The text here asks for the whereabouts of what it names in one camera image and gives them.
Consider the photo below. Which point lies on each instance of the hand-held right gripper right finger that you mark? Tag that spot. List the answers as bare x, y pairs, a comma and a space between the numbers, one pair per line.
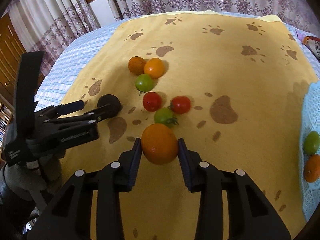
183, 160

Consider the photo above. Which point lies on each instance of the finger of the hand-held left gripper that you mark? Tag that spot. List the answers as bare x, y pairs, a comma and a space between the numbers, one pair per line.
72, 105
95, 116

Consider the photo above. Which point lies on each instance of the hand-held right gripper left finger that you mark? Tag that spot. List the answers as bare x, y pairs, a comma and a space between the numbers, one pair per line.
135, 160

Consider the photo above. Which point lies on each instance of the dark brown round fruit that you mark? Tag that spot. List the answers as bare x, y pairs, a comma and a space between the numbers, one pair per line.
111, 103

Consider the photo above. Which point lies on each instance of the large orange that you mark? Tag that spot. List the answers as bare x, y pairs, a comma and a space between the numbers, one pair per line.
160, 143

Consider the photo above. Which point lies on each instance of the dull dark orange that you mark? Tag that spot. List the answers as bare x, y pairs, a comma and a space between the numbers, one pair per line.
135, 65

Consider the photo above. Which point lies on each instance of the bright small orange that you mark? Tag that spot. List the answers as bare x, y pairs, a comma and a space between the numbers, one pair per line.
154, 68

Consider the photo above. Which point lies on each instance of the light blue lace cloth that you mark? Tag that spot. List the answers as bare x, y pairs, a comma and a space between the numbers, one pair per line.
310, 105

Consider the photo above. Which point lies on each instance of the person's left hand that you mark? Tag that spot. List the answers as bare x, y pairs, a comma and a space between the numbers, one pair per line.
25, 180

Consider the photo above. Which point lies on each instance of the blue checked bedsheet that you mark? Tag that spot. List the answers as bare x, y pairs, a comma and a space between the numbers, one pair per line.
65, 62

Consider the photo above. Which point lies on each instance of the green tomato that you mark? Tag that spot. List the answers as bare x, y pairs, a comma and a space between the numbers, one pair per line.
163, 116
312, 142
144, 82

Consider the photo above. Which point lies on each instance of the red tomato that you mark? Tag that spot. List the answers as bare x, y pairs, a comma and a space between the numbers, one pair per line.
180, 104
152, 101

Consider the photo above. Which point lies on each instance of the bookshelf with books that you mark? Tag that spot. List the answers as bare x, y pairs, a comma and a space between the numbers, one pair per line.
5, 122

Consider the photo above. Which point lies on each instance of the brown wooden door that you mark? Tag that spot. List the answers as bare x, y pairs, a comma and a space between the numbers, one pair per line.
15, 55

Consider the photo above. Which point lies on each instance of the yellow paw print blanket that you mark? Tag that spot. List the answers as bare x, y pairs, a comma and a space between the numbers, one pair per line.
200, 80

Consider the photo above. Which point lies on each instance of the colourful patterned cloth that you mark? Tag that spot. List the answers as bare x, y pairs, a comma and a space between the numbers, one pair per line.
312, 46

